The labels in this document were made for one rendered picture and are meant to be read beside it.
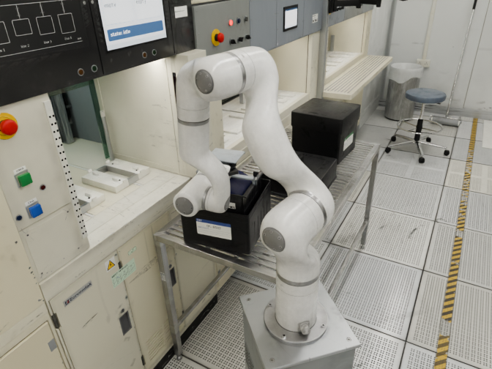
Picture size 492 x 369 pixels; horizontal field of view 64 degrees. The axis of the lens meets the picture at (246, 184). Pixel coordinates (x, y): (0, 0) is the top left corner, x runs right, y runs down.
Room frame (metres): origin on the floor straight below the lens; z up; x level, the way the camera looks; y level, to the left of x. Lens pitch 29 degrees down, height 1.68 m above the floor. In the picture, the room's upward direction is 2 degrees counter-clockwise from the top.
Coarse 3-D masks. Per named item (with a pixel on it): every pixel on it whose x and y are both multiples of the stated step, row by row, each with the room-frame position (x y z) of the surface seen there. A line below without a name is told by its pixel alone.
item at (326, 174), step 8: (296, 152) 1.79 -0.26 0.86; (304, 152) 1.79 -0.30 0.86; (304, 160) 1.69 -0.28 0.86; (312, 160) 1.69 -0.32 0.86; (320, 160) 1.69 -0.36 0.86; (328, 160) 1.68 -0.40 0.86; (336, 160) 1.69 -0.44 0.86; (312, 168) 1.60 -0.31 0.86; (320, 168) 1.60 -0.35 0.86; (328, 168) 1.60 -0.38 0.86; (264, 176) 1.58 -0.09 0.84; (320, 176) 1.52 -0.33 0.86; (328, 176) 1.59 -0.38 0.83; (336, 176) 1.70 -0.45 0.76; (272, 184) 1.56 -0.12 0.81; (280, 184) 1.54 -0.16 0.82; (328, 184) 1.60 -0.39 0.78; (272, 192) 1.56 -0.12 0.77; (280, 192) 1.54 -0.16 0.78
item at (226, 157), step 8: (216, 152) 1.33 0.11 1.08; (224, 152) 1.32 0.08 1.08; (232, 152) 1.32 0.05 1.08; (240, 152) 1.32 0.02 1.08; (224, 160) 1.25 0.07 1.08; (232, 160) 1.25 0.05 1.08; (232, 176) 1.28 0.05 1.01; (240, 176) 1.27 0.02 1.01; (248, 176) 1.27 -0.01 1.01; (256, 176) 1.31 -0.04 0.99; (256, 184) 1.31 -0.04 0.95; (248, 192) 1.19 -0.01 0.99; (256, 192) 1.30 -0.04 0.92; (232, 200) 1.18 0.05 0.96; (240, 200) 1.17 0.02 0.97; (248, 200) 1.22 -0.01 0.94; (256, 200) 1.30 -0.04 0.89; (232, 208) 1.18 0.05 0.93; (240, 208) 1.17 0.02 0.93; (248, 208) 1.22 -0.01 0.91
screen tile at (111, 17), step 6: (102, 0) 1.27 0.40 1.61; (108, 0) 1.29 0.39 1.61; (114, 0) 1.31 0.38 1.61; (126, 0) 1.35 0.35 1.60; (102, 6) 1.27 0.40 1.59; (126, 6) 1.35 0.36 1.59; (132, 6) 1.37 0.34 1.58; (108, 12) 1.28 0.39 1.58; (114, 12) 1.30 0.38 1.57; (120, 12) 1.32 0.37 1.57; (126, 12) 1.35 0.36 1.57; (132, 12) 1.37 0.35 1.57; (108, 18) 1.28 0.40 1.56; (114, 18) 1.30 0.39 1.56; (120, 18) 1.32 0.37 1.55; (126, 18) 1.34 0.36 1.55; (132, 18) 1.36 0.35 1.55; (108, 24) 1.28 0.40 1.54
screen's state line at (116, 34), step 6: (138, 24) 1.39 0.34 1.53; (144, 24) 1.41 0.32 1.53; (150, 24) 1.43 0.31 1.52; (156, 24) 1.46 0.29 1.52; (162, 24) 1.49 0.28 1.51; (108, 30) 1.27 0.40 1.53; (114, 30) 1.29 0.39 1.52; (120, 30) 1.31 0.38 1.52; (126, 30) 1.33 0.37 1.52; (132, 30) 1.36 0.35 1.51; (138, 30) 1.38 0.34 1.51; (144, 30) 1.41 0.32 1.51; (150, 30) 1.43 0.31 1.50; (156, 30) 1.46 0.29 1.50; (162, 30) 1.48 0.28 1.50; (108, 36) 1.27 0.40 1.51; (114, 36) 1.29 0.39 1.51; (120, 36) 1.31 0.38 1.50; (126, 36) 1.33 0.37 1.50; (132, 36) 1.35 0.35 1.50
